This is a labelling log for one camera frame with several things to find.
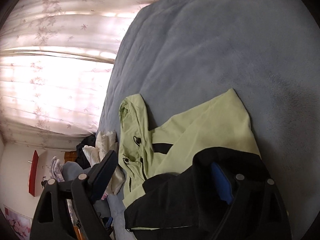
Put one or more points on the green and black hooded jacket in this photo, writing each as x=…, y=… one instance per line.
x=170, y=190

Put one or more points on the floral purple folded quilt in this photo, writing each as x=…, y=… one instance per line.
x=56, y=169

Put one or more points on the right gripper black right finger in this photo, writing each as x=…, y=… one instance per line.
x=254, y=206

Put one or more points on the blue fleece bed blanket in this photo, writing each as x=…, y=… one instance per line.
x=180, y=53

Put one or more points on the white floral curtains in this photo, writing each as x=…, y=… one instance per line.
x=56, y=61

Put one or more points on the red wall hanging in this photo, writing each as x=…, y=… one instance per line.
x=32, y=174

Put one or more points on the pink white cat plush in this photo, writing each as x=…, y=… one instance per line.
x=105, y=195

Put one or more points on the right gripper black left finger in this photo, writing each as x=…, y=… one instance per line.
x=52, y=219

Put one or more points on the pink flower wall picture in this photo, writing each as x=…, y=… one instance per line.
x=20, y=224

